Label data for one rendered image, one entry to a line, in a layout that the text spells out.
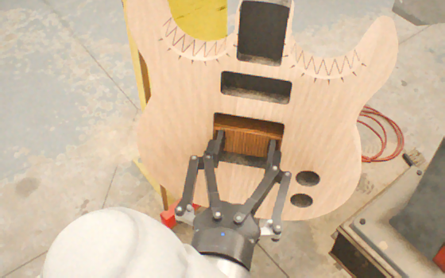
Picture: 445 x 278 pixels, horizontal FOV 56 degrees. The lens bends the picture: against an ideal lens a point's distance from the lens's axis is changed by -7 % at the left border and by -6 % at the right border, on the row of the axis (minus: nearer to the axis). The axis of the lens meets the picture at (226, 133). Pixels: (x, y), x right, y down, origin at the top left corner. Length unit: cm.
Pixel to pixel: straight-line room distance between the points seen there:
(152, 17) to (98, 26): 271
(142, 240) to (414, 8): 59
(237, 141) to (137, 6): 24
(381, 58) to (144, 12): 29
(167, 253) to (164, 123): 40
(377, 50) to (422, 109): 222
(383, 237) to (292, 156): 116
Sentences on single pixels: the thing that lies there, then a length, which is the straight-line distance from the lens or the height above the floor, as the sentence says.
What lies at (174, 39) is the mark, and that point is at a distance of 58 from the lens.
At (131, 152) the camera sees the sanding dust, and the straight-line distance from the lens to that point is 233.
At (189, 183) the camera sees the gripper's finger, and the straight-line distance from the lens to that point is 58.
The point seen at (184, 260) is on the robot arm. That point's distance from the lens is 30.
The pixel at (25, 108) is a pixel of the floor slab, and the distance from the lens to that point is 277.
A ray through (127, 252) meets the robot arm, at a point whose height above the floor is 154.
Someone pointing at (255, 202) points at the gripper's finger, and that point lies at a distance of 56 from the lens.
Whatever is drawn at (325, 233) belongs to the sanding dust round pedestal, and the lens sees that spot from 206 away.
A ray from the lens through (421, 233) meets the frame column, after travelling 174.
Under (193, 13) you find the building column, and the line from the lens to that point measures 147.
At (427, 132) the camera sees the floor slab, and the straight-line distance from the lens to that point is 263.
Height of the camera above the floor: 177
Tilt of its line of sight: 49 degrees down
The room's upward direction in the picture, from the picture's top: straight up
